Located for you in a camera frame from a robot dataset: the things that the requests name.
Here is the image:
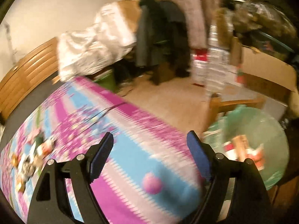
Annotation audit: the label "green plastic bin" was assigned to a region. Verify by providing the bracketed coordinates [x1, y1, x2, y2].
[95, 71, 117, 91]

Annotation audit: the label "long red beige box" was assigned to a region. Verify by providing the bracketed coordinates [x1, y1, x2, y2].
[231, 135, 248, 162]

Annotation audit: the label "white satin cloth cover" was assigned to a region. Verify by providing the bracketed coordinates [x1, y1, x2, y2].
[57, 1, 138, 81]

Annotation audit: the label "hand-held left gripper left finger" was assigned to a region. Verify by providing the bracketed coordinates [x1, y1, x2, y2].
[27, 132, 115, 224]

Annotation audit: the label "clear bag of dark items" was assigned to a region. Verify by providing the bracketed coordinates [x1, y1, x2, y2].
[215, 0, 297, 42]

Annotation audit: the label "orange white packet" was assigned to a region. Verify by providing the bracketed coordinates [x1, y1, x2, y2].
[38, 141, 56, 156]

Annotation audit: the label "floral striped blanket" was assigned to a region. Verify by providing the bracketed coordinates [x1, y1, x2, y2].
[0, 76, 208, 224]

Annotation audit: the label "brown wooden furniture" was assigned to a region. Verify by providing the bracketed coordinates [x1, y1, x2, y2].
[115, 0, 143, 31]

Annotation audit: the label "wrapped water bottle pack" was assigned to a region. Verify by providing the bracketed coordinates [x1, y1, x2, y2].
[190, 23, 236, 94]

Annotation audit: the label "dark green packet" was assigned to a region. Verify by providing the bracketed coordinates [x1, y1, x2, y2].
[33, 134, 46, 145]

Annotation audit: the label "pink patterned curtain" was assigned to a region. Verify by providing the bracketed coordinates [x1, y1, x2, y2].
[117, 0, 225, 49]

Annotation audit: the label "brown cardboard box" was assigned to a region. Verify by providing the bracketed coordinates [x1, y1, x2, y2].
[234, 36, 298, 94]

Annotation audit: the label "trash bin with green bag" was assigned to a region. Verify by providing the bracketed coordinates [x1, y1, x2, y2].
[203, 106, 290, 189]

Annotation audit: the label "wooden headboard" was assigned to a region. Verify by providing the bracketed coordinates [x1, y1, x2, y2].
[0, 37, 61, 119]

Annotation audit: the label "dark grey mattress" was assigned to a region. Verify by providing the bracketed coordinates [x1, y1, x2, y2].
[5, 75, 77, 126]

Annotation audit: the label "crumpled grey paper ball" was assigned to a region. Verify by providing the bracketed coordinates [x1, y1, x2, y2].
[19, 160, 35, 178]

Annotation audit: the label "wooden chair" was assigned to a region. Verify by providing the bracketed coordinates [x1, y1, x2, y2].
[209, 96, 265, 131]

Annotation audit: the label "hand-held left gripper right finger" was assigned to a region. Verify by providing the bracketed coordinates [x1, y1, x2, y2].
[186, 131, 272, 224]

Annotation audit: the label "dark jackets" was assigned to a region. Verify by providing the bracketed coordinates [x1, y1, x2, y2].
[136, 0, 191, 85]

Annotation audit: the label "small cardboard box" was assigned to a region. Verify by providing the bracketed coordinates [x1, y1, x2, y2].
[153, 62, 178, 84]

